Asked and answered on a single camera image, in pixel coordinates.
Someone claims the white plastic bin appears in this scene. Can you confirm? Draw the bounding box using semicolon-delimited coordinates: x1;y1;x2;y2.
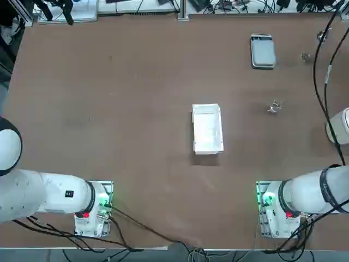
191;103;225;156

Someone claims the silver digital kitchen scale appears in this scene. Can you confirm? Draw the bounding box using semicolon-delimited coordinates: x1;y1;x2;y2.
250;33;276;69

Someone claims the white board tray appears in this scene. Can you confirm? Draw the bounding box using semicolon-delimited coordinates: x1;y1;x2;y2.
37;0;98;23

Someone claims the black tripod stand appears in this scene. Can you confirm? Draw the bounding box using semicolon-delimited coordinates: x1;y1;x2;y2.
29;0;75;27

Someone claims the white lidded trash can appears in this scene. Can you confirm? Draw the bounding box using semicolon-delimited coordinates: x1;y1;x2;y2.
326;108;349;145

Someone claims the clear bottle with metal cap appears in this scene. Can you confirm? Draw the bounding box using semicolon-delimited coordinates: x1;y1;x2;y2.
301;27;333;63

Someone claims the large black power adapter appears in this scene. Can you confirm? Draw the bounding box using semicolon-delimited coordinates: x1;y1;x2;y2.
296;0;338;9

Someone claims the aluminium post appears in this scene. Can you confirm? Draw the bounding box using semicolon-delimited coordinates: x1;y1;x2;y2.
177;0;189;20

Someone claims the black base cable bundle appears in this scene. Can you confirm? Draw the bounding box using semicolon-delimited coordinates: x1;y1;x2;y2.
10;214;144;252
253;201;349;254

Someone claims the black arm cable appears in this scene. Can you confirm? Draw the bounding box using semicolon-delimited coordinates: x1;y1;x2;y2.
312;0;349;166

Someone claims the black cable with white sleeve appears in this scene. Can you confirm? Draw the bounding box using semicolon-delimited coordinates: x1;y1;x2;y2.
323;27;349;164

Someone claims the aluminium frame rail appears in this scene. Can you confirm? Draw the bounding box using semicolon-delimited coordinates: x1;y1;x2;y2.
15;0;33;27

